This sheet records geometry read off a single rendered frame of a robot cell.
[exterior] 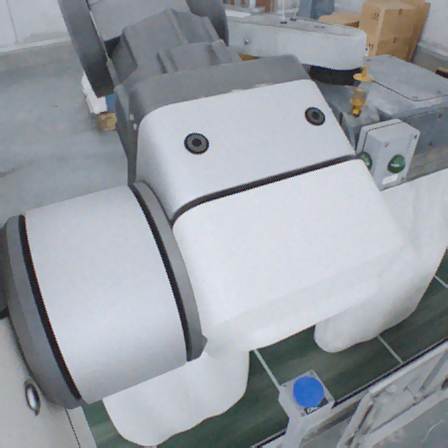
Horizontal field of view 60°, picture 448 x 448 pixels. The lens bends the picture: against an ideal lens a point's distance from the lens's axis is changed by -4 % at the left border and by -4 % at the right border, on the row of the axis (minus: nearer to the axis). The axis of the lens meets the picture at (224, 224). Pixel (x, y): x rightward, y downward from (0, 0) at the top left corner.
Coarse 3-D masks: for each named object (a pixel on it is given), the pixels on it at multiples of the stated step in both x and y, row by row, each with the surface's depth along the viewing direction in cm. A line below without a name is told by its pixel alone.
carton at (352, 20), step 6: (348, 12) 506; (324, 18) 477; (330, 18) 476; (336, 18) 478; (342, 18) 479; (348, 18) 480; (354, 18) 481; (342, 24) 461; (348, 24) 464; (354, 24) 471
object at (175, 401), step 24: (192, 360) 90; (216, 360) 95; (240, 360) 102; (144, 384) 88; (168, 384) 91; (192, 384) 96; (216, 384) 101; (240, 384) 111; (120, 408) 90; (144, 408) 94; (168, 408) 98; (192, 408) 103; (216, 408) 111; (120, 432) 102; (144, 432) 100; (168, 432) 108
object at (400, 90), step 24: (384, 72) 72; (408, 72) 72; (336, 96) 62; (384, 96) 63; (408, 96) 63; (432, 96) 63; (336, 120) 60; (360, 120) 59; (384, 120) 60; (408, 120) 61; (432, 120) 63; (432, 144) 67
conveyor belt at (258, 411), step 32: (416, 320) 144; (256, 352) 135; (288, 352) 135; (320, 352) 134; (352, 352) 134; (384, 352) 134; (416, 352) 134; (256, 384) 126; (352, 384) 125; (96, 416) 117; (224, 416) 118; (256, 416) 118; (288, 416) 117
